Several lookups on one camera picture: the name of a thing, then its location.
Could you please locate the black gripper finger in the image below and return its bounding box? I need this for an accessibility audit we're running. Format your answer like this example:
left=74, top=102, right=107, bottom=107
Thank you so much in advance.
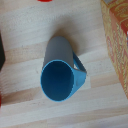
left=0, top=32, right=6, bottom=69

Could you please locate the blue ceramic mug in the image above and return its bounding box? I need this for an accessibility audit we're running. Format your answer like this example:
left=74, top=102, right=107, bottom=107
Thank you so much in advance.
left=40, top=35, right=89, bottom=102

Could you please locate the yellow red cracker box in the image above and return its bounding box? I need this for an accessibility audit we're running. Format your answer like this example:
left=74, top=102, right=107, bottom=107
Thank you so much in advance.
left=100, top=0, right=128, bottom=98

